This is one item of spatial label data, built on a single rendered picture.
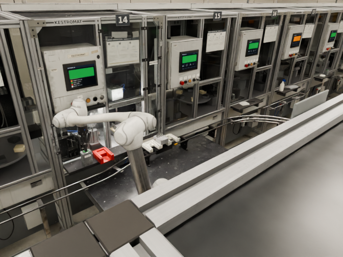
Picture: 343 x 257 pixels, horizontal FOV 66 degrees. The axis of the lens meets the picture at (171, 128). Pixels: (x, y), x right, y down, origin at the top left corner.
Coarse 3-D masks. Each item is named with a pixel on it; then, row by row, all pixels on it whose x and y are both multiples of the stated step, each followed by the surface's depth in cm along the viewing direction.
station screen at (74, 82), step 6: (78, 66) 195; (84, 66) 198; (90, 66) 201; (78, 78) 198; (84, 78) 201; (90, 78) 204; (72, 84) 197; (78, 84) 200; (84, 84) 203; (90, 84) 206
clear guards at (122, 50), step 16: (112, 32) 205; (128, 32) 214; (112, 48) 210; (128, 48) 219; (112, 64) 216; (128, 64) 225; (112, 80) 221; (128, 80) 231; (112, 96) 227; (128, 96) 237; (96, 112) 222; (64, 128) 209; (96, 128) 228; (64, 144) 214; (80, 144) 224; (96, 144) 234; (64, 160) 220
